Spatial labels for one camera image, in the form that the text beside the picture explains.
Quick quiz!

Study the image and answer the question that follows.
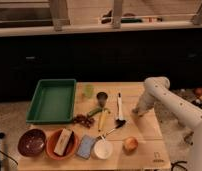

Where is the green translucent cup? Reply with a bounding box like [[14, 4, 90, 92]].
[[82, 84, 94, 99]]

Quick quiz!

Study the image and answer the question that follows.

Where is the dark purple bowl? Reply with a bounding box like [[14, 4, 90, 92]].
[[18, 129, 46, 157]]

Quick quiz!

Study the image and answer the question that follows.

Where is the red grape bunch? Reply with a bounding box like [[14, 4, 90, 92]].
[[73, 114, 95, 128]]

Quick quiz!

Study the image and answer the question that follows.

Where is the green vegetable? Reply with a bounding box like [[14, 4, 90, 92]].
[[87, 107, 102, 117]]

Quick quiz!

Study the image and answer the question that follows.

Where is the yellow banana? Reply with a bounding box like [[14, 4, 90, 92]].
[[98, 109, 111, 132]]

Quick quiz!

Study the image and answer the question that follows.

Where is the orange bowl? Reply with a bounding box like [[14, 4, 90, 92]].
[[46, 129, 79, 160]]

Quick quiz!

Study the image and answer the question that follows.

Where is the black cable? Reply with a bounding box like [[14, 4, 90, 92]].
[[170, 160, 190, 171]]

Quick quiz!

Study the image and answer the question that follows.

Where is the white cup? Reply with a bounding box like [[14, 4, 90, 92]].
[[92, 139, 113, 160]]

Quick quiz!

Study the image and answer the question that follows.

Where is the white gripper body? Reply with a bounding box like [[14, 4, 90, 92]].
[[132, 101, 150, 117]]

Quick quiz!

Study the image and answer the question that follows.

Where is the wooden block in bowl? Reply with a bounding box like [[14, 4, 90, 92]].
[[54, 129, 72, 156]]

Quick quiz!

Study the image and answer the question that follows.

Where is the metal measuring cup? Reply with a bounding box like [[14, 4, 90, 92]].
[[96, 92, 108, 107]]

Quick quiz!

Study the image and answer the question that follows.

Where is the black metal ladle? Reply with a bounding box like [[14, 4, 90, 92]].
[[96, 120, 126, 140]]

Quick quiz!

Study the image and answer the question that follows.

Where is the green plastic tray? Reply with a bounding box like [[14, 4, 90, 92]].
[[26, 79, 76, 124]]

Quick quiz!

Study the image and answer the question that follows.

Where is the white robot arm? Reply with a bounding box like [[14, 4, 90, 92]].
[[133, 77, 202, 171]]

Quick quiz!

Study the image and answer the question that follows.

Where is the white handled spatula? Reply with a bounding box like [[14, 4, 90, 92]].
[[117, 93, 124, 121]]

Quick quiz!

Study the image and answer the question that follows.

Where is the blue sponge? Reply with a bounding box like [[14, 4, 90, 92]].
[[76, 135, 96, 159]]

